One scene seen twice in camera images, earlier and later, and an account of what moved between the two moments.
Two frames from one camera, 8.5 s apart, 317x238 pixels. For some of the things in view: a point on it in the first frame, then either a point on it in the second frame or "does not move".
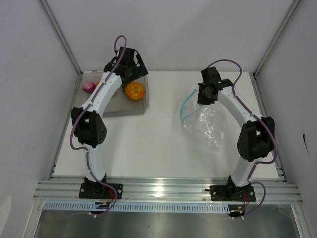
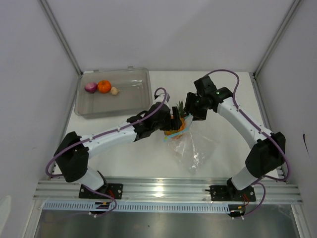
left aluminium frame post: [60, 34] does not move
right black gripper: [201, 100] → [189, 108]
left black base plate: [100, 191] does not move
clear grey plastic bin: [131, 99] does not move
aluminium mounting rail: [279, 192] does not move
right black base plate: [230, 193] does not move
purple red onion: [89, 87] does not move
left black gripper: [139, 72] → [173, 124]
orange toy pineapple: [134, 90] → [181, 109]
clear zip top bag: [203, 124] → [193, 148]
